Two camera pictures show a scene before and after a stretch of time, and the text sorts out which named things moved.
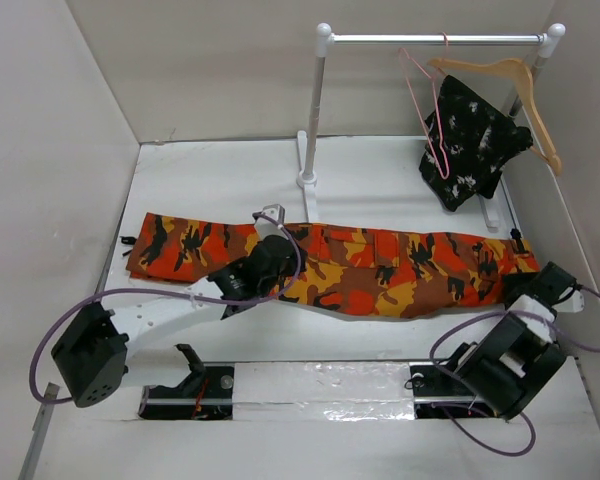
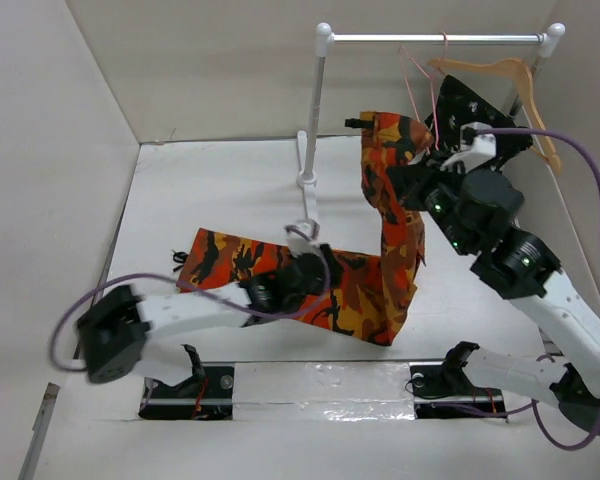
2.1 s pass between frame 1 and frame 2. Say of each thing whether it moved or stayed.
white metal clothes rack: stayed
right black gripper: moved
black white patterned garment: stayed
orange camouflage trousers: moved
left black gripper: moved
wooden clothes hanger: stayed
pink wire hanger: stayed
